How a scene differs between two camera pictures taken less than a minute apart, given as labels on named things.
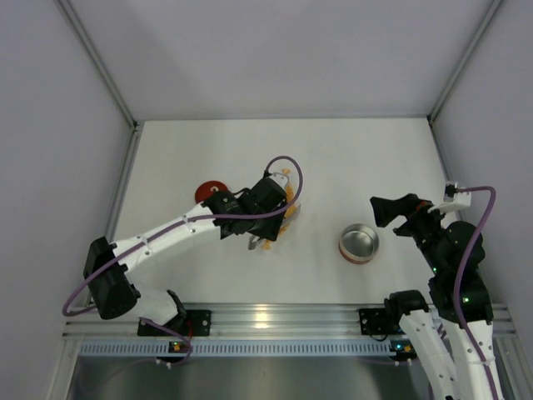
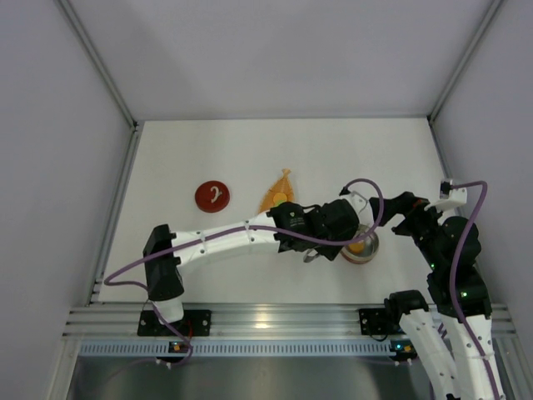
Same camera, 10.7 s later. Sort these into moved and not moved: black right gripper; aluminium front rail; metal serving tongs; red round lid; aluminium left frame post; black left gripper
Moved: black left gripper; metal serving tongs
Not moved: aluminium front rail; red round lid; black right gripper; aluminium left frame post
